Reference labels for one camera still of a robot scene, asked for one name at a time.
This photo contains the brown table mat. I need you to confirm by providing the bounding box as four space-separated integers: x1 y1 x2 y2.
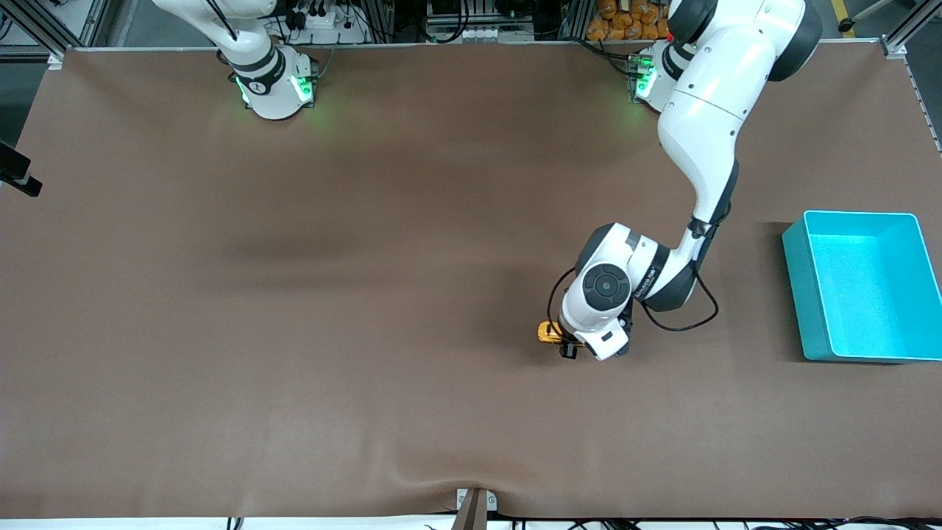
0 43 942 520

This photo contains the turquoise plastic bin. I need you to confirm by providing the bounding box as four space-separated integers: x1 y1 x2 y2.
782 210 942 363

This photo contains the electronics unit with white connectors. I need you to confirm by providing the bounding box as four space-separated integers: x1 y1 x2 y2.
425 0 536 43

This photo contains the white power strip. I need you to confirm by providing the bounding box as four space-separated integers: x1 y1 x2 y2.
293 6 366 45

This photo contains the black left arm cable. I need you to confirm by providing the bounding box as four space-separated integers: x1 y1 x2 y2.
546 202 733 347

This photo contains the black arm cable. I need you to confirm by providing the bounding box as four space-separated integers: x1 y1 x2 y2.
205 0 240 43
546 202 733 347

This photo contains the aluminium frame strut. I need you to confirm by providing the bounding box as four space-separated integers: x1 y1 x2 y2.
18 0 111 63
879 0 942 155

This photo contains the metal clamp bracket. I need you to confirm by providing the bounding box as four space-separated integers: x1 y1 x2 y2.
456 488 499 513

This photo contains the grey bar under bracket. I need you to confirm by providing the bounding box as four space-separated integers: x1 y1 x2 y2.
450 490 489 530

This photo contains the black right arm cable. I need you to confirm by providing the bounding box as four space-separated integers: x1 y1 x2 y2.
205 0 240 43

